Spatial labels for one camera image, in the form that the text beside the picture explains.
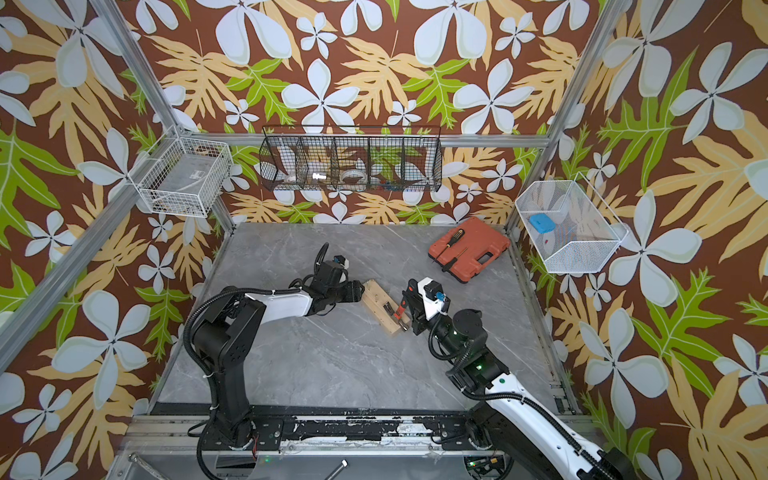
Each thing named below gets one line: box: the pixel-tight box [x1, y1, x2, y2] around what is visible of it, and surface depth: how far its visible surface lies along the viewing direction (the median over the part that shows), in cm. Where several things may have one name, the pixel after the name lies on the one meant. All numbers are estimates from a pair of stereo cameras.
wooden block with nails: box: [362, 278, 410, 336], surface depth 95 cm
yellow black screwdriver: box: [441, 228, 465, 253], surface depth 110 cm
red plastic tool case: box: [428, 216, 511, 284], surface depth 110 cm
